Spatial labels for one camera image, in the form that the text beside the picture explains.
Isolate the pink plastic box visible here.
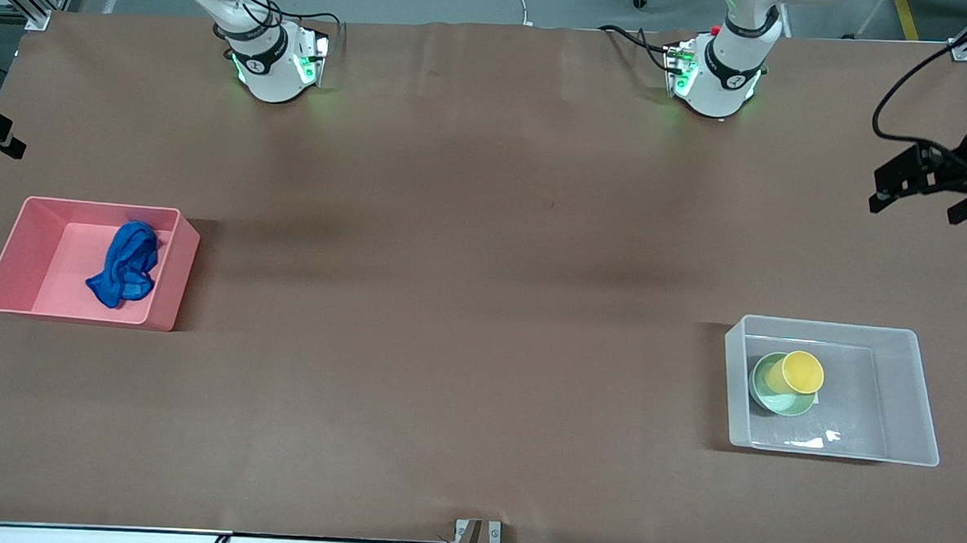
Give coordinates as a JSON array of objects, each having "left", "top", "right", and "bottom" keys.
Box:
[{"left": 0, "top": 194, "right": 203, "bottom": 334}]

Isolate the blue cloth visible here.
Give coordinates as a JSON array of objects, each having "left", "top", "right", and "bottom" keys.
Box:
[{"left": 84, "top": 219, "right": 161, "bottom": 312}]

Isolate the yellow plastic cup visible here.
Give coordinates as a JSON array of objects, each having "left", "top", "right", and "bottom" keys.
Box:
[{"left": 764, "top": 348, "right": 827, "bottom": 397}]

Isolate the black arm base cable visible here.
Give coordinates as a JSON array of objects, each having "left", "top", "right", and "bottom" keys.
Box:
[
  {"left": 214, "top": 0, "right": 347, "bottom": 54},
  {"left": 596, "top": 24, "right": 684, "bottom": 73}
]

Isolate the translucent white plastic box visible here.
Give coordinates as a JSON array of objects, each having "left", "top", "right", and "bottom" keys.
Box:
[{"left": 718, "top": 313, "right": 947, "bottom": 468}]

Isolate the grey metal mounting bracket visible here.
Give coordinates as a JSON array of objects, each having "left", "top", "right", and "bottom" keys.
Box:
[{"left": 453, "top": 518, "right": 504, "bottom": 543}]

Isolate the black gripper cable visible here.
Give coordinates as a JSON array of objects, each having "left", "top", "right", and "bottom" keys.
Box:
[{"left": 870, "top": 24, "right": 967, "bottom": 155}]

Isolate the mint green bowl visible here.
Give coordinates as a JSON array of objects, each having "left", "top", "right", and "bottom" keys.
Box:
[{"left": 748, "top": 350, "right": 819, "bottom": 419}]

